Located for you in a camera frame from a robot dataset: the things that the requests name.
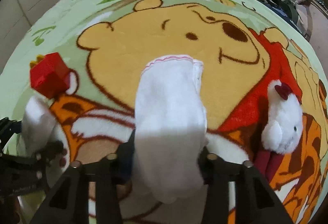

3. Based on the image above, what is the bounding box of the white cotton pads plastic pack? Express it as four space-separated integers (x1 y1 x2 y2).
17 96 57 157

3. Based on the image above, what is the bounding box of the white sock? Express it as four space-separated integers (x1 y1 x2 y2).
132 55 207 203

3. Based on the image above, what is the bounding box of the red toy box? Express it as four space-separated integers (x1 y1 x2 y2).
30 52 70 99

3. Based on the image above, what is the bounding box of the green Winnie the Pooh blanket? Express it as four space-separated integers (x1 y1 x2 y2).
1 0 327 223

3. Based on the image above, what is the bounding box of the white plush cat toy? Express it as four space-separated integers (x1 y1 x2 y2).
261 80 303 154

